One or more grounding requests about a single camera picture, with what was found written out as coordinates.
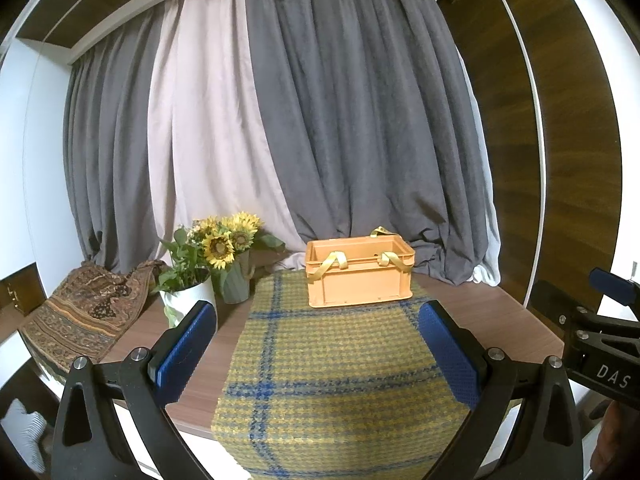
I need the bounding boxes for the pale pink curtain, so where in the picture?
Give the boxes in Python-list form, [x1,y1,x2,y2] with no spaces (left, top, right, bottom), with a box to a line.
[147,0,307,273]

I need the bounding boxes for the white curved frame strip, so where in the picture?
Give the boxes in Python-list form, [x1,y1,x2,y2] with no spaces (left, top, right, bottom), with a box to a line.
[475,0,544,308]

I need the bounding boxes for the white plant pot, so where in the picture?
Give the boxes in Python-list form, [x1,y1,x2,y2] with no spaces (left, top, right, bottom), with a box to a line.
[159,279,218,330]

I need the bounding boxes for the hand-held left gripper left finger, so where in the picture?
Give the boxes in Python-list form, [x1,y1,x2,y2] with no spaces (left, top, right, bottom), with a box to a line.
[50,300,218,480]

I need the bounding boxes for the white curtain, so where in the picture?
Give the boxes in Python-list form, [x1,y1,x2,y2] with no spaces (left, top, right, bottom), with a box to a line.
[457,50,502,286]

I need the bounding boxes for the grey curtain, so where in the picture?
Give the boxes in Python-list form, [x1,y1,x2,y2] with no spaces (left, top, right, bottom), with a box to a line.
[62,2,182,273]
[243,0,493,286]

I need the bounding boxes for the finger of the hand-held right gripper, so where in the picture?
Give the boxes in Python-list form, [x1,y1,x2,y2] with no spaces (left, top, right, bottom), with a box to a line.
[529,280,640,342]
[589,267,640,307]

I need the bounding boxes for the green leafy plant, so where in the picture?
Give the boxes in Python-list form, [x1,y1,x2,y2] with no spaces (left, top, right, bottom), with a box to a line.
[150,227,211,293]

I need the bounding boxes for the orange plastic crate yellow handles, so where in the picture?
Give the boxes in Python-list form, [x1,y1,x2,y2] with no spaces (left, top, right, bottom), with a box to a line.
[305,226,416,309]

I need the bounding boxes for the grey white striped pillow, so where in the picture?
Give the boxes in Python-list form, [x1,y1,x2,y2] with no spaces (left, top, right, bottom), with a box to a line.
[0,399,48,474]

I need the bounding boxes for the grey ribbed vase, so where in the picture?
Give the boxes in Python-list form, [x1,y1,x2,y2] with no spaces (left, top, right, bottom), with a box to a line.
[220,250,252,304]

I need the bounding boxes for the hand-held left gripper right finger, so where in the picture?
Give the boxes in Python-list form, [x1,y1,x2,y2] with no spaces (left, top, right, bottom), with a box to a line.
[417,300,586,480]

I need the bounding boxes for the brown patterned cloth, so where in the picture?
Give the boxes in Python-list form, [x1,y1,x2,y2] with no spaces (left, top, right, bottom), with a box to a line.
[20,260,169,375]

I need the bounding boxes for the yellow blue plaid mat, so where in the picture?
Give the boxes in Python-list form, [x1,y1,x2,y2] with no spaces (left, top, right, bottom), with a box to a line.
[211,270,507,480]

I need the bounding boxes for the sunflower bouquet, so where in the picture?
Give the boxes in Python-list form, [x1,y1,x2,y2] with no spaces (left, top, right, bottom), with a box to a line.
[187,211,286,271]

